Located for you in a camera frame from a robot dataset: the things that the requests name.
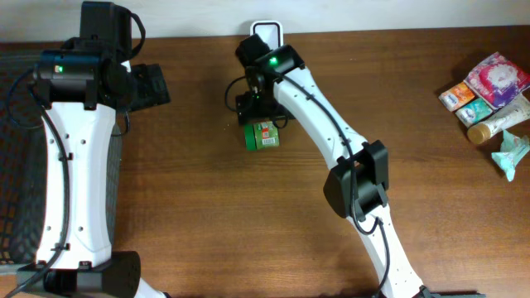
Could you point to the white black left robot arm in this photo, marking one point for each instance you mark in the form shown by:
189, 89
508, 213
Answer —
79, 90

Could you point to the cream tube gold cap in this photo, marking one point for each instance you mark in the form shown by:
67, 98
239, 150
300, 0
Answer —
515, 112

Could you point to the brown lid sauce jar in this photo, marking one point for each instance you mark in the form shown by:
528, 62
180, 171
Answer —
260, 136

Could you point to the red purple pad package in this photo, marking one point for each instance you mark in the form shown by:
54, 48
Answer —
497, 80

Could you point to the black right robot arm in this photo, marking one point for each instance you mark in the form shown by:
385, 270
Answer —
282, 88

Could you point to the grey plastic mesh basket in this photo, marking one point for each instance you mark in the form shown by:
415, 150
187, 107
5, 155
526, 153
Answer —
23, 170

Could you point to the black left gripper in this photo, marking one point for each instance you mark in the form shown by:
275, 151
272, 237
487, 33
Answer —
137, 78

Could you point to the mint green wipes pack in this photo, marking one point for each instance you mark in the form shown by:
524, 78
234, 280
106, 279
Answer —
512, 150

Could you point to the teal tissue pack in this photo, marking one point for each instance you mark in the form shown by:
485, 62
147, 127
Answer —
474, 112

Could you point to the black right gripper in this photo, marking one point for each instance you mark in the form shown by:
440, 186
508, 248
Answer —
257, 114

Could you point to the orange tissue pack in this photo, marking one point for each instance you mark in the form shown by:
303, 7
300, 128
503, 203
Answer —
457, 96

